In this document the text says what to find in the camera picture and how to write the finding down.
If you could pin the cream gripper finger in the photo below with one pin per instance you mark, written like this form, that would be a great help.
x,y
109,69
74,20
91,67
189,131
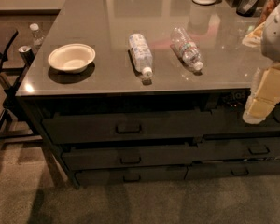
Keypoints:
x,y
264,94

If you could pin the drawer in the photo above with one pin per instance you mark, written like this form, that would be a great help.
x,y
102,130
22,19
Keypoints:
x,y
246,149
120,157
129,175
232,120
131,126
232,169

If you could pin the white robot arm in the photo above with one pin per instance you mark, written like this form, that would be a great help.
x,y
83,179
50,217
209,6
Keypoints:
x,y
270,36

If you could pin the clear plastic water bottle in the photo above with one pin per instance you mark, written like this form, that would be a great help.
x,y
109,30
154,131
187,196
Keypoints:
x,y
186,49

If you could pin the glass snack jar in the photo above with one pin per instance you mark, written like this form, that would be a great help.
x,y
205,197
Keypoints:
x,y
267,9

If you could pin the white labelled water bottle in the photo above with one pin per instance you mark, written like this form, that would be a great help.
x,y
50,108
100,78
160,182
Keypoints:
x,y
142,57

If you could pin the white paper bowl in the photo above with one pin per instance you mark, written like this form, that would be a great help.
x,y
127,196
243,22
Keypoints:
x,y
72,58

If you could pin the small bottle on floor side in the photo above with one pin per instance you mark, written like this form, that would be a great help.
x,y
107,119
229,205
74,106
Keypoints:
x,y
37,34

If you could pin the metal can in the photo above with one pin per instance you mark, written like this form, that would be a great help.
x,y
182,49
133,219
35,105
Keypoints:
x,y
27,54

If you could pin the black chair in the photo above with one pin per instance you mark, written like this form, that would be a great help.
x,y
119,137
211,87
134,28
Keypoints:
x,y
10,80

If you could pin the dark cabinet frame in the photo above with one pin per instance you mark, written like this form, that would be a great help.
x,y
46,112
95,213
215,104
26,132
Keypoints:
x,y
47,107

